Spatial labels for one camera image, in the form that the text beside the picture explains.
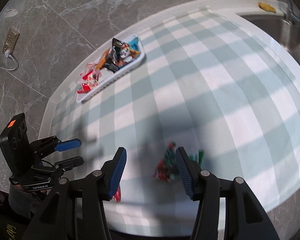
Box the dark red foil snack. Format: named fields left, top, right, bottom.
left=112, top=186, right=121, bottom=203

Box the green red snack packet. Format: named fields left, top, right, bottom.
left=152, top=141, right=206, bottom=183

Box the red white lollipop pack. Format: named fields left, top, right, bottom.
left=77, top=62, right=102, bottom=94

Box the orange snack bar packet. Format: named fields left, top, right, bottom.
left=95, top=48, right=110, bottom=70

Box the black snack bag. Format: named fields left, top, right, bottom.
left=103, top=38, right=125, bottom=73

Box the blue cartoon face snack bag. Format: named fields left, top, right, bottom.
left=118, top=37, right=140, bottom=67

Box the left grey sleeve forearm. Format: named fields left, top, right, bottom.
left=8, top=185, right=41, bottom=218

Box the person left hand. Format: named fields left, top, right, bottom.
left=14, top=183, right=51, bottom=196

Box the white plastic tray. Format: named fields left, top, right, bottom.
left=76, top=34, right=146, bottom=103

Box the green white checkered tablecloth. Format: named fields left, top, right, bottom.
left=49, top=9, right=300, bottom=236

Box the stainless steel sink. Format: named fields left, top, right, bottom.
left=242, top=15, right=300, bottom=64

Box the yellow sponge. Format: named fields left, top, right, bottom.
left=258, top=2, right=276, bottom=13

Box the chrome faucet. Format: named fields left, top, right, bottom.
left=286, top=3, right=300, bottom=24

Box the white charger cable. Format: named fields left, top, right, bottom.
left=0, top=51, right=19, bottom=72

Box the brass wall socket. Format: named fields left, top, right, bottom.
left=2, top=27, right=20, bottom=54

